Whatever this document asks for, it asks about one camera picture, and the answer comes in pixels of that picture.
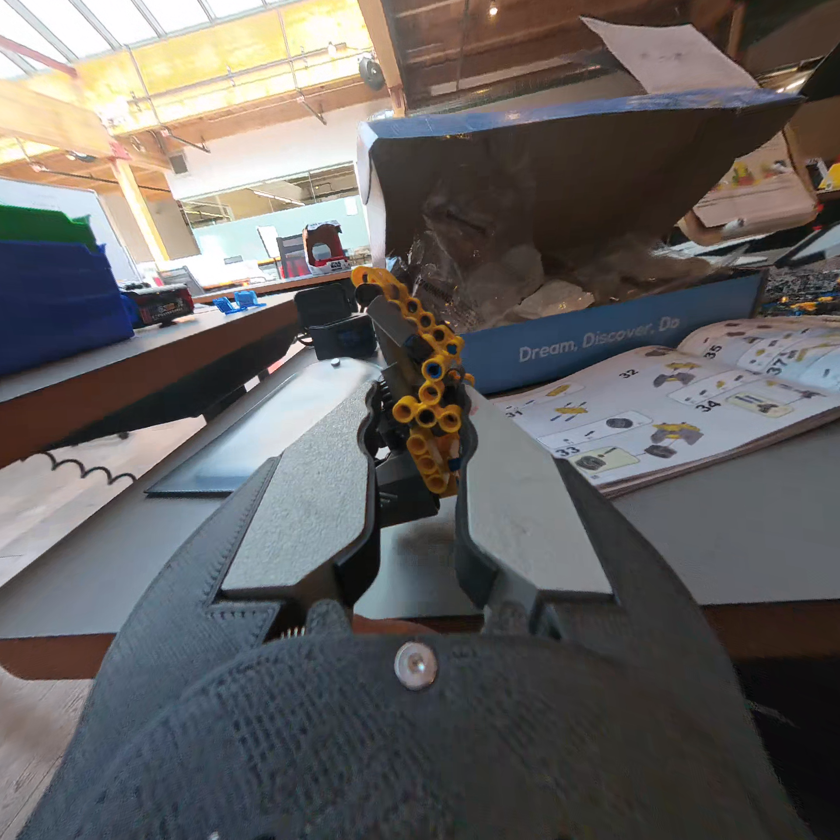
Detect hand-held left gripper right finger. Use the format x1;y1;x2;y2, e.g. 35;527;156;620
455;386;614;637

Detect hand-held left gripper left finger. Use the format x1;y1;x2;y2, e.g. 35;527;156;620
220;382;382;608

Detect yellow grey brick model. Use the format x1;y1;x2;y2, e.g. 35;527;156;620
351;266;475;526

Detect grey desk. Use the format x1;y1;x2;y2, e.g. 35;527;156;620
0;262;840;680

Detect black flat tray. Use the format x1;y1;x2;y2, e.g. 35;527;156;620
146;360;386;495

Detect black charging case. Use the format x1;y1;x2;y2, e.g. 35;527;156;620
294;283;379;362

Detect building instruction booklet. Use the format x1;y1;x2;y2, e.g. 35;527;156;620
492;315;840;504

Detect wood-edged grey table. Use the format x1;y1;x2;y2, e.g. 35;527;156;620
0;271;357;470

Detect black mesh organiser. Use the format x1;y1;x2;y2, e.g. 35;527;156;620
277;235;309;280

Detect dark printed pack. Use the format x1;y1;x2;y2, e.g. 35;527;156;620
121;283;196;328

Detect red white carton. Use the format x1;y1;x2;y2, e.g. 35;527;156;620
302;221;346;276

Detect crumpled clear plastic bags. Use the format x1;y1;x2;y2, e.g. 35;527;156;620
387;190;723;333

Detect blue plastic bin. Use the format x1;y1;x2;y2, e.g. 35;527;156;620
0;239;136;377

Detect blue cardboard box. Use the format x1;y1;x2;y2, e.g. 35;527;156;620
356;87;806;395

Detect pile of loose brick pieces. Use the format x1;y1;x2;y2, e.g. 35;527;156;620
761;266;840;317

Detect green plastic bin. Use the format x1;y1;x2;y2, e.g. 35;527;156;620
0;205;101;254

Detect brown cardboard box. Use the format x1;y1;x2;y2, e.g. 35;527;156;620
679;121;821;248

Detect white flat board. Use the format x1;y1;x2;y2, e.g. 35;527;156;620
774;223;840;269

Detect white paper sheet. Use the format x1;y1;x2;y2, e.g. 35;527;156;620
581;16;760;96

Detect black coiled cable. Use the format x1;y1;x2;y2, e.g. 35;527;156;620
39;449;140;488

